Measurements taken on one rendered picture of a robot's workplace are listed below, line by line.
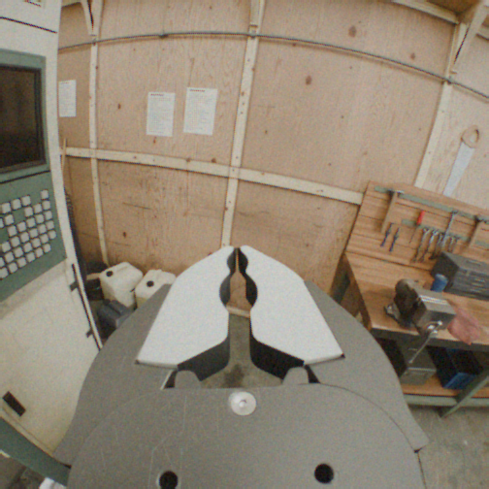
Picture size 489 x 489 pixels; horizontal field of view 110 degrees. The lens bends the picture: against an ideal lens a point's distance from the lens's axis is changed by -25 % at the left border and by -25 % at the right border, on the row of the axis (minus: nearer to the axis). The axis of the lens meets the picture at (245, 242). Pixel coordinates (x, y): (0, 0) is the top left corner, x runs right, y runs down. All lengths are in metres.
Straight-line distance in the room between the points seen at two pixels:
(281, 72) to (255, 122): 0.35
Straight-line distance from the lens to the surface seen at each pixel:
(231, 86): 1.63
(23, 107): 0.86
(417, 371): 1.84
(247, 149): 1.57
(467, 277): 1.81
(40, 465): 0.62
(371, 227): 1.64
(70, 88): 2.42
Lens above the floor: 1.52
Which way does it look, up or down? 26 degrees down
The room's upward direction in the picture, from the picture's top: 9 degrees clockwise
